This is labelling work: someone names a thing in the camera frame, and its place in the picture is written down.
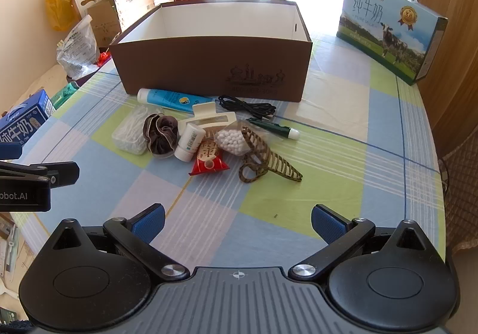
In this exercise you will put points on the green tube with white cap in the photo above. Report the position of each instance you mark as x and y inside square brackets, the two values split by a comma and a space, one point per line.
[283, 128]

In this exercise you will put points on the brown hair scrunchie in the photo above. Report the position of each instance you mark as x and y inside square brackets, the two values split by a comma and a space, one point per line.
[160, 132]

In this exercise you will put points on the white printed plastic bag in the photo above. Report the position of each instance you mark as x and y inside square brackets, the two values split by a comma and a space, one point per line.
[78, 50]

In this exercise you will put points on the clear bag of white beads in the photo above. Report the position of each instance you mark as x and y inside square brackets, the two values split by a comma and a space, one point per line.
[231, 139]

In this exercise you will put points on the blue toothpaste tube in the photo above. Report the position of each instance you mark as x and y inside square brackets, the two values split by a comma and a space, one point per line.
[168, 98]

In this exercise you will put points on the small green box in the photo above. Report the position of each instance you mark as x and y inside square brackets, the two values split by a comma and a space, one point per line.
[63, 93]

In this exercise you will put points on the small red wrapper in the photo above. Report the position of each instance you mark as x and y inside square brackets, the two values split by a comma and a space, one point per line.
[103, 58]

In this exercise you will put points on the desktop with checked tablecloth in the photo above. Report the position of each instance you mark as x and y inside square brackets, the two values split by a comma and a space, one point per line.
[336, 154]

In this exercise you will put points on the woven chair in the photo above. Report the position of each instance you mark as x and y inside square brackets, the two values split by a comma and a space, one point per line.
[463, 188]

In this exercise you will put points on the dark blue milk carton box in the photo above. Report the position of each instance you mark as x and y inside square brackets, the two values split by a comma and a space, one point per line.
[22, 125]

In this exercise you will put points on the red snack packet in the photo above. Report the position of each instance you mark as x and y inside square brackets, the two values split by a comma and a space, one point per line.
[209, 166]

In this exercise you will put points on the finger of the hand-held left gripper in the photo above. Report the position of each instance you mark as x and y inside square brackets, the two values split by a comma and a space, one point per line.
[63, 172]
[10, 151]

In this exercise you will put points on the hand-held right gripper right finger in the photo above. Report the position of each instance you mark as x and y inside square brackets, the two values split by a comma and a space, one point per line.
[328, 224]

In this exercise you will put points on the cream hair claw clip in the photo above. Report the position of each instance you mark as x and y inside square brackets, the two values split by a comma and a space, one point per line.
[203, 109]

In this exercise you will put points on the brown cardboard box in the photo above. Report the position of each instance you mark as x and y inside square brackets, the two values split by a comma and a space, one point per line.
[186, 65]

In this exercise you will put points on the clear box of cotton swabs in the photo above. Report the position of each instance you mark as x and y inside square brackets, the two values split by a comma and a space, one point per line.
[127, 136]

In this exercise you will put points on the olive woven cone hair clip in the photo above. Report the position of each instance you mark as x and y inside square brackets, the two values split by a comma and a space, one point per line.
[276, 162]

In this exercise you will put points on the blue milk gift box with cow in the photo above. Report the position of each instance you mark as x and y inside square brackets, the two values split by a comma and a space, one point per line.
[373, 20]

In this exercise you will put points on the small white bottle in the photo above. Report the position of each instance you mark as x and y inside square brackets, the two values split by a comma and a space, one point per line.
[188, 143]

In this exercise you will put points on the white printed carton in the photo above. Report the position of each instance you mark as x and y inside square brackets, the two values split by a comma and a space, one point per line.
[134, 1]

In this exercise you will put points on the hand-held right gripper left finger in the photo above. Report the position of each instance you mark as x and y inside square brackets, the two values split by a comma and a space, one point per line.
[149, 224]

